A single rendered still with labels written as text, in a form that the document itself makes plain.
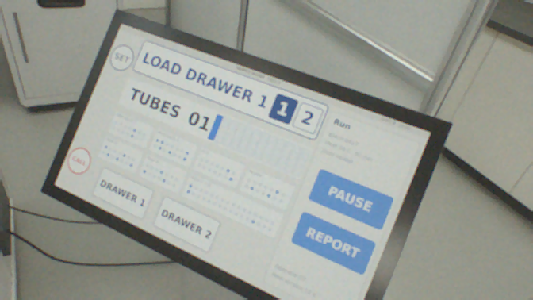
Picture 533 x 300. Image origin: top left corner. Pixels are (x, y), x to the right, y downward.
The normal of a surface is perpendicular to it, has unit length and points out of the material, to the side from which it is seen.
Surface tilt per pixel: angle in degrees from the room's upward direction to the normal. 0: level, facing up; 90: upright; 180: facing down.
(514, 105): 90
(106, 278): 0
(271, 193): 50
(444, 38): 90
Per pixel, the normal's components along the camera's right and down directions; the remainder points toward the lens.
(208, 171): -0.22, -0.11
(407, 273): 0.14, -0.78
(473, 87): -0.85, 0.22
